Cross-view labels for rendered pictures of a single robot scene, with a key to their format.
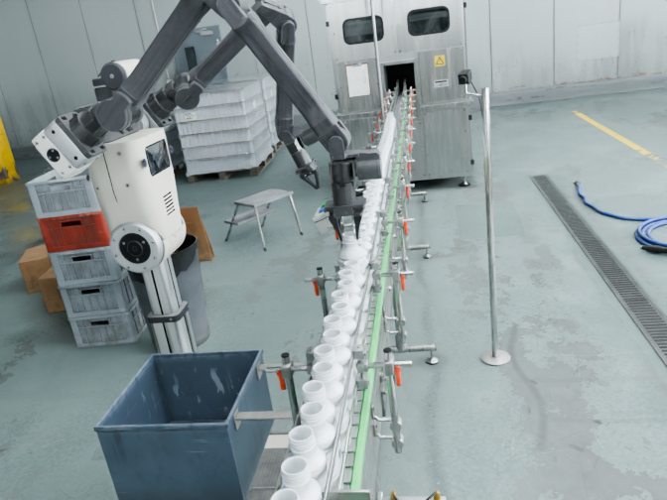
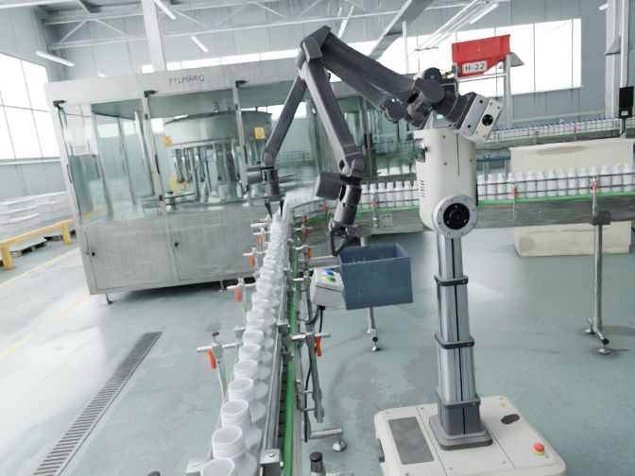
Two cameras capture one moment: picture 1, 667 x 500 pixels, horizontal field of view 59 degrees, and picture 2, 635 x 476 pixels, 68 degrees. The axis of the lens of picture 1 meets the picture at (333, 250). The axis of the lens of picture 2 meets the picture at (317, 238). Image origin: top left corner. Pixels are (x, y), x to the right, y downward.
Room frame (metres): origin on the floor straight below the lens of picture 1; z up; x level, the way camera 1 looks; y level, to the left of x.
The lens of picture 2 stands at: (3.34, -0.27, 1.49)
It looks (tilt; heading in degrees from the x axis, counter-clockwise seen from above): 12 degrees down; 169
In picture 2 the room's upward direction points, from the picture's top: 6 degrees counter-clockwise
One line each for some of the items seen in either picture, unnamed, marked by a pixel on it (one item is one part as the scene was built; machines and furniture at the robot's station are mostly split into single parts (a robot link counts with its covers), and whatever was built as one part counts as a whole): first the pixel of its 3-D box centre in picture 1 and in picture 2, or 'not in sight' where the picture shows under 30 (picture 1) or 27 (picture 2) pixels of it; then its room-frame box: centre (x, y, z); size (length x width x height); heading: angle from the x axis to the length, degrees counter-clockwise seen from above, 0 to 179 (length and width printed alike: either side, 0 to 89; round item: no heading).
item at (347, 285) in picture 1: (349, 313); not in sight; (1.24, -0.02, 1.08); 0.06 x 0.06 x 0.17
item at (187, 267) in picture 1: (171, 294); not in sight; (3.38, 1.03, 0.32); 0.45 x 0.45 x 0.64
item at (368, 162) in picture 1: (356, 156); (260, 168); (1.41, -0.09, 1.41); 0.12 x 0.09 x 0.12; 80
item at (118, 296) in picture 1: (110, 280); not in sight; (3.74, 1.51, 0.33); 0.61 x 0.41 x 0.22; 176
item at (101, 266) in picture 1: (102, 249); not in sight; (3.73, 1.51, 0.55); 0.61 x 0.41 x 0.22; 177
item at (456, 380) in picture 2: not in sight; (456, 382); (1.75, 0.56, 0.49); 0.13 x 0.13 x 0.40; 80
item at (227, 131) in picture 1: (225, 129); not in sight; (8.63, 1.29, 0.59); 1.24 x 1.03 x 1.17; 172
